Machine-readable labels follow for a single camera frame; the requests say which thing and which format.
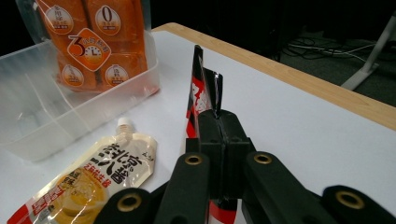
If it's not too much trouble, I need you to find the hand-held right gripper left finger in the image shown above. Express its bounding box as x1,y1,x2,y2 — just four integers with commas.
185,109,226,199

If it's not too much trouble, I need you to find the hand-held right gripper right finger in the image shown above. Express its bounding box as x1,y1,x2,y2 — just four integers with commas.
221,109,257,199

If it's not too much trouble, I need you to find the white metal stand leg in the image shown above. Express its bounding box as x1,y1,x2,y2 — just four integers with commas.
340,10,396,91

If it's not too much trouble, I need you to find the white spouted sauce pouch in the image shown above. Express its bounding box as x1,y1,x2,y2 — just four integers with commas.
6,117,159,224

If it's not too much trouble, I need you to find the orange sausage packet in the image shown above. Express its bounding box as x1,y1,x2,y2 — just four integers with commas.
15,0,153,93

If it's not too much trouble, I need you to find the white floor cable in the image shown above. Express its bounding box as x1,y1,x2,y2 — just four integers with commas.
288,41,377,61

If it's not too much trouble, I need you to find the translucent plastic divided container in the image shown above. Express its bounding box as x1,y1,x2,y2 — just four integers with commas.
0,31,162,163

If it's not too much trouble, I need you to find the red and black snack packet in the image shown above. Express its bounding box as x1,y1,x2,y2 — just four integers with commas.
185,45,239,224

